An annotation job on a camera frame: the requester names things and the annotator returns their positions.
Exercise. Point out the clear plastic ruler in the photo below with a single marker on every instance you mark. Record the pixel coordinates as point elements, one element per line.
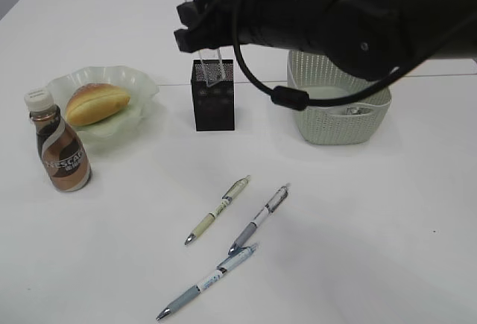
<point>210,70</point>

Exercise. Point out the yellow-green clear pen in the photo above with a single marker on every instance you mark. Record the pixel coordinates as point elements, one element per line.
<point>211,216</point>

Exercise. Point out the green plastic woven basket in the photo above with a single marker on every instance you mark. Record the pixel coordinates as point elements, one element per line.
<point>321,79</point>

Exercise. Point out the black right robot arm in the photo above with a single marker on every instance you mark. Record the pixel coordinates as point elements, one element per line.
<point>364,38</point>

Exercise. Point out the brown Nescafe coffee bottle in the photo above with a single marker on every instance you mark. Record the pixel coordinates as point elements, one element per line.
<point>59,148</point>

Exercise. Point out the white blue pen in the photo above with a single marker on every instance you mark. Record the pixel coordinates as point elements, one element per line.
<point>226,266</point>

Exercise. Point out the white grey pen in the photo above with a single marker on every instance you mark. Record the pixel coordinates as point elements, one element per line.
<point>269,208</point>

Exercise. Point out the pale green wavy plate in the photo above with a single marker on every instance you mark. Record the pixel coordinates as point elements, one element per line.
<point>139,85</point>

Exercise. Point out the black mesh pen holder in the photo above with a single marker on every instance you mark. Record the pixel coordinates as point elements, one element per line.
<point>213,106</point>

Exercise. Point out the golden bread roll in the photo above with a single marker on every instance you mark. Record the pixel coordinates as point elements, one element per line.
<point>94,102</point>

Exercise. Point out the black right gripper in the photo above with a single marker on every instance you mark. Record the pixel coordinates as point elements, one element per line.
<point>212,24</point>

